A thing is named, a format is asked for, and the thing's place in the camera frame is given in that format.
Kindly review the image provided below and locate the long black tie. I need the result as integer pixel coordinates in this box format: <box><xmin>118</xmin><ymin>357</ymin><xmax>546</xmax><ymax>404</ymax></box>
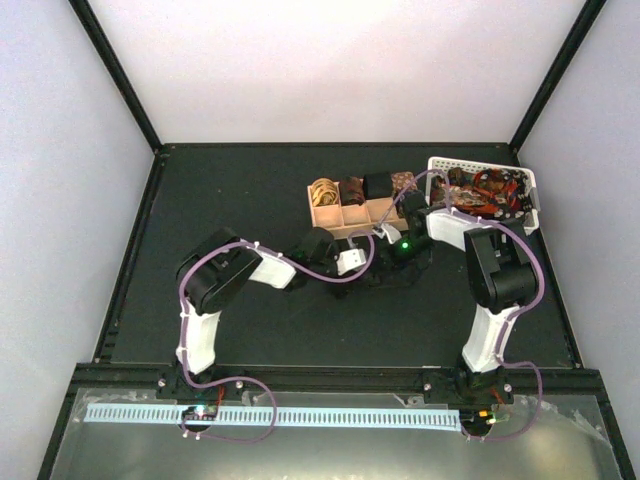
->
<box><xmin>362</xmin><ymin>261</ymin><xmax>425</xmax><ymax>289</ymax></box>

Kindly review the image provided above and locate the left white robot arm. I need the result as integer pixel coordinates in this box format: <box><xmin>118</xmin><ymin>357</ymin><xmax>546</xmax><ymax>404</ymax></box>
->
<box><xmin>176</xmin><ymin>227</ymin><xmax>375</xmax><ymax>399</ymax></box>

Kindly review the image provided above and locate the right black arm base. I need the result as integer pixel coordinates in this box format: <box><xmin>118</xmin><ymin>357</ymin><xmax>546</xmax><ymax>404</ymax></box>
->
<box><xmin>421</xmin><ymin>366</ymin><xmax>513</xmax><ymax>409</ymax></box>

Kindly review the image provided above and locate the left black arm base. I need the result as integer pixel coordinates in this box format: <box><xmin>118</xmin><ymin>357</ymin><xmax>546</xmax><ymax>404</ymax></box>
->
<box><xmin>155</xmin><ymin>367</ymin><xmax>248</xmax><ymax>402</ymax></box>

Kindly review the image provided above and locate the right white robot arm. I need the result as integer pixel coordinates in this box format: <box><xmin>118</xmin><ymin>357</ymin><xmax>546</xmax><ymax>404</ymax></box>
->
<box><xmin>404</xmin><ymin>200</ymin><xmax>545</xmax><ymax>403</ymax></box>

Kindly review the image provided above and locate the pile of patterned ties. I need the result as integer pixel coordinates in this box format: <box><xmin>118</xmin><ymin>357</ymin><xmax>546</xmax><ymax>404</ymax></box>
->
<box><xmin>429</xmin><ymin>167</ymin><xmax>534</xmax><ymax>221</ymax></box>

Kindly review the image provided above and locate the wooden compartment tray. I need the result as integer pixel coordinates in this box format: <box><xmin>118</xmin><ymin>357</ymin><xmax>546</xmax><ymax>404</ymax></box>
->
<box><xmin>306</xmin><ymin>180</ymin><xmax>408</xmax><ymax>239</ymax></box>

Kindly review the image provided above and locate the black rolled tie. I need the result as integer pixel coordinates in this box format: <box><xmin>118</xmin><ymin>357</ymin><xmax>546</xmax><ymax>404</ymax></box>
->
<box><xmin>362</xmin><ymin>172</ymin><xmax>393</xmax><ymax>201</ymax></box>

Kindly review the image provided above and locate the brown patterned rolled tie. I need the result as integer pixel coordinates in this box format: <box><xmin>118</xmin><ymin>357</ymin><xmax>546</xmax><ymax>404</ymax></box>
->
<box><xmin>391</xmin><ymin>171</ymin><xmax>417</xmax><ymax>194</ymax></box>

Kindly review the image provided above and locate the dark red rolled tie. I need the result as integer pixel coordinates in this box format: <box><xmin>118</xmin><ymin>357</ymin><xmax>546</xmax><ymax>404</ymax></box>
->
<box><xmin>339</xmin><ymin>176</ymin><xmax>366</xmax><ymax>206</ymax></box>

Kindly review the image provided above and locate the yellow rolled tie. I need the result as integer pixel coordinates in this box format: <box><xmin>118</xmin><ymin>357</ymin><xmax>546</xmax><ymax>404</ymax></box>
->
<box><xmin>311</xmin><ymin>178</ymin><xmax>339</xmax><ymax>207</ymax></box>

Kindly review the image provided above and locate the white plastic basket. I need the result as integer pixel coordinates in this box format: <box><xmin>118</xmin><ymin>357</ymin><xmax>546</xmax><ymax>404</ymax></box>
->
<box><xmin>425</xmin><ymin>157</ymin><xmax>541</xmax><ymax>234</ymax></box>

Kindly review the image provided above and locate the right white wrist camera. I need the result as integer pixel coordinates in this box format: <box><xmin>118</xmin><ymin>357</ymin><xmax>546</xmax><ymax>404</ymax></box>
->
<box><xmin>373</xmin><ymin>222</ymin><xmax>402</xmax><ymax>245</ymax></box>

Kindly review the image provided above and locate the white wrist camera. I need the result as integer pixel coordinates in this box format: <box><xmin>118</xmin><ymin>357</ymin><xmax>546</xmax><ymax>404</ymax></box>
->
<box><xmin>336</xmin><ymin>248</ymin><xmax>367</xmax><ymax>276</ymax></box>
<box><xmin>373</xmin><ymin>222</ymin><xmax>402</xmax><ymax>245</ymax></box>

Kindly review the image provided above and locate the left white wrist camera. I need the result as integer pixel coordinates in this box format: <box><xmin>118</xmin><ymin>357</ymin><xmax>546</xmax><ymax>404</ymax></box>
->
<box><xmin>336</xmin><ymin>248</ymin><xmax>367</xmax><ymax>276</ymax></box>

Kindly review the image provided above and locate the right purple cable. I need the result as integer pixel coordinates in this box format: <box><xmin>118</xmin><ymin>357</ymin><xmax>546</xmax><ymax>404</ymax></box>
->
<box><xmin>377</xmin><ymin>168</ymin><xmax>547</xmax><ymax>443</ymax></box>

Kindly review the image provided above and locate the purple cable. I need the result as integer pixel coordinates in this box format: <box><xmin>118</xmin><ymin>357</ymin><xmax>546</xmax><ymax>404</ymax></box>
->
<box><xmin>177</xmin><ymin>229</ymin><xmax>376</xmax><ymax>444</ymax></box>
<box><xmin>377</xmin><ymin>168</ymin><xmax>547</xmax><ymax>443</ymax></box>

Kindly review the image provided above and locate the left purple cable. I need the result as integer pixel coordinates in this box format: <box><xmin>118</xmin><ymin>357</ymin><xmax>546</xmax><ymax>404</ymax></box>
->
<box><xmin>177</xmin><ymin>229</ymin><xmax>376</xmax><ymax>444</ymax></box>

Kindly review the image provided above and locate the light blue slotted cable duct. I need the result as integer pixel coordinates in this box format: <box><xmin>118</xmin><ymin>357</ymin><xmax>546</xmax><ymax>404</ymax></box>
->
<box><xmin>84</xmin><ymin>404</ymin><xmax>461</xmax><ymax>432</ymax></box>

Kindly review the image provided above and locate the black frame post right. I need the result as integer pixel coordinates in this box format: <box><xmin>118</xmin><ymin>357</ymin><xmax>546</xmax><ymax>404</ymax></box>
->
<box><xmin>509</xmin><ymin>0</ymin><xmax>607</xmax><ymax>153</ymax></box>

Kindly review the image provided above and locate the black frame post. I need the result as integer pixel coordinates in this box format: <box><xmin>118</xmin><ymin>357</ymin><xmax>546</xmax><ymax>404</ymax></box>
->
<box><xmin>509</xmin><ymin>0</ymin><xmax>607</xmax><ymax>153</ymax></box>
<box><xmin>68</xmin><ymin>0</ymin><xmax>163</xmax><ymax>153</ymax></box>

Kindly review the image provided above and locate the black frame post left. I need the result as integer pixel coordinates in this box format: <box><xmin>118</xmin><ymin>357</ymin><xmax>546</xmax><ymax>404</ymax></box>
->
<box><xmin>68</xmin><ymin>0</ymin><xmax>163</xmax><ymax>153</ymax></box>

